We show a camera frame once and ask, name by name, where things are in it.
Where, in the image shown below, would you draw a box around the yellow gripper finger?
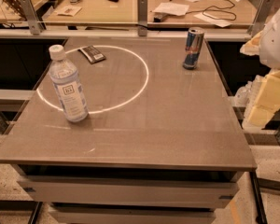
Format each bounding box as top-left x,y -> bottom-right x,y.
245,69 -> 280,129
240,32 -> 262,56

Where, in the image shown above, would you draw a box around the clear plastic water bottle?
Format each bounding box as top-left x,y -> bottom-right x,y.
49,45 -> 88,122

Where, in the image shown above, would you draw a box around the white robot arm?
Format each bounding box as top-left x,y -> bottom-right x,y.
240,8 -> 280,131

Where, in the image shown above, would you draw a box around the Red Bull can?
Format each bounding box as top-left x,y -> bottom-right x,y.
183,27 -> 204,70

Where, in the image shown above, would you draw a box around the white paper sheet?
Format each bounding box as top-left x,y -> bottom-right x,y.
154,2 -> 189,16

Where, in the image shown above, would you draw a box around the upper white drawer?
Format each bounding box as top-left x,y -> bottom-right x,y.
18,175 -> 239,208

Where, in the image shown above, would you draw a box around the white drawer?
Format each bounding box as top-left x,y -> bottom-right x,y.
18,175 -> 239,208
49,206 -> 216,224

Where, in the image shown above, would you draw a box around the dark snack packet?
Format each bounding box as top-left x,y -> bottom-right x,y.
79,46 -> 106,64

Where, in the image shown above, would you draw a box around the small paper card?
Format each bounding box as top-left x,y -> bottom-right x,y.
56,5 -> 82,17

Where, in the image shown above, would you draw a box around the lower white drawer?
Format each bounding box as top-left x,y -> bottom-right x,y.
49,206 -> 216,224

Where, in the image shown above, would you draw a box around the right metal bracket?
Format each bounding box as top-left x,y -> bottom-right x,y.
247,0 -> 274,36

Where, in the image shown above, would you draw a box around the metal bracket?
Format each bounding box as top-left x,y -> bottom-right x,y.
20,0 -> 44,35
247,0 -> 274,36
137,0 -> 147,36

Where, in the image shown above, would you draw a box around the black cable on desk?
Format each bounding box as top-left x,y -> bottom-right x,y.
168,0 -> 238,21

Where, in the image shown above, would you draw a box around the middle metal bracket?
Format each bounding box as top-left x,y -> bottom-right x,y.
137,0 -> 147,36

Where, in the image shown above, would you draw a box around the left metal bracket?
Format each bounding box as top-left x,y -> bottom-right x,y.
20,0 -> 44,35

